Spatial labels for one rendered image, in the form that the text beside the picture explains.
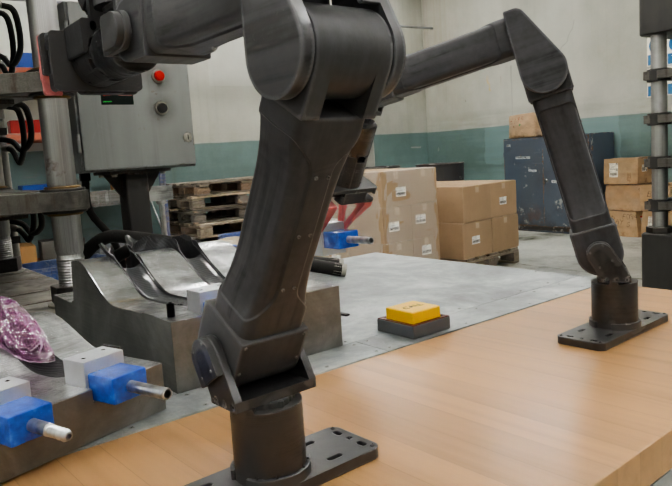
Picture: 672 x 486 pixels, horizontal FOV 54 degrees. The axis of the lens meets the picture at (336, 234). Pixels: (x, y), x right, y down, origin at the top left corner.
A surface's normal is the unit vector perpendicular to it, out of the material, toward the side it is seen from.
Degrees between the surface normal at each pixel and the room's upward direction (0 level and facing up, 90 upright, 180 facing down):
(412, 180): 89
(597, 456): 0
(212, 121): 90
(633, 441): 0
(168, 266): 28
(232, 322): 91
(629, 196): 87
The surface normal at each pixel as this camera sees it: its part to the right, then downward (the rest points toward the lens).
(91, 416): 0.82, 0.01
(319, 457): -0.07, -0.99
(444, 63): -0.31, 0.18
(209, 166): 0.57, 0.06
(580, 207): -0.42, -0.03
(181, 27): -0.70, 0.18
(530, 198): -0.83, 0.11
